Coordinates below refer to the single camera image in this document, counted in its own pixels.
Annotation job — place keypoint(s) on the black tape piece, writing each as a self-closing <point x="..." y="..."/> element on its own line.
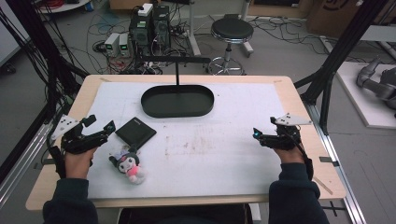
<point x="328" y="160"/>

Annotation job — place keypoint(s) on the black metal frame post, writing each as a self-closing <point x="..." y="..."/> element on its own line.
<point x="342" y="53"/>
<point x="40" y="46"/>

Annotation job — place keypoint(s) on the cardboard box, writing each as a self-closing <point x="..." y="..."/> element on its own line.
<point x="339" y="15"/>

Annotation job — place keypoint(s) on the white box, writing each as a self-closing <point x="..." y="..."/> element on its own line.
<point x="145" y="9"/>

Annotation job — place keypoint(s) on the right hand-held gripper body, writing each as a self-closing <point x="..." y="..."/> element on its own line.
<point x="288" y="137"/>

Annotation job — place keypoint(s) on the grey power supply unit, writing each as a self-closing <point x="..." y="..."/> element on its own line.
<point x="124" y="45"/>
<point x="112" y="43"/>

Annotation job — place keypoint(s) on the black computer tower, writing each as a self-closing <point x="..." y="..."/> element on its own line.
<point x="161" y="28"/>
<point x="140" y="34"/>

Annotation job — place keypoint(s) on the black round stool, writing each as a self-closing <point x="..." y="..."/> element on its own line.
<point x="232" y="31"/>

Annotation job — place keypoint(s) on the person's right hand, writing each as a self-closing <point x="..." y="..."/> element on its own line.
<point x="289" y="155"/>

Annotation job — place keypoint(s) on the aluminium rail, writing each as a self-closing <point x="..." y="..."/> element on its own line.
<point x="339" y="174"/>
<point x="21" y="168"/>

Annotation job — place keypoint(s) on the white platform board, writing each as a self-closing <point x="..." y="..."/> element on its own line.
<point x="358" y="102"/>

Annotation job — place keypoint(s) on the wooden table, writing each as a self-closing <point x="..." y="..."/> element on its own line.
<point x="311" y="177"/>

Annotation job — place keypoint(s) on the black square wallet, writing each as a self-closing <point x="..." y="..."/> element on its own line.
<point x="136" y="132"/>

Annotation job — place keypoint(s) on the plush doll with pink dress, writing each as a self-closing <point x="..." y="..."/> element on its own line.
<point x="129" y="166"/>

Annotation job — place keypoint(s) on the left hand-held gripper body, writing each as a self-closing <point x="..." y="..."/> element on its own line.
<point x="73" y="141"/>

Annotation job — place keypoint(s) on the white table mat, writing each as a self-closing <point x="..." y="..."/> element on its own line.
<point x="202" y="155"/>

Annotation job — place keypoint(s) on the white desk leg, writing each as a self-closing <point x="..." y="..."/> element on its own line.
<point x="193" y="34"/>

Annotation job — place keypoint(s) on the black stand with oval tray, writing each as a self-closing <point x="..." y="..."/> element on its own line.
<point x="177" y="102"/>

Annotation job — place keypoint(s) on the person's left hand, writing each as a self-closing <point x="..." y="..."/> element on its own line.
<point x="77" y="163"/>

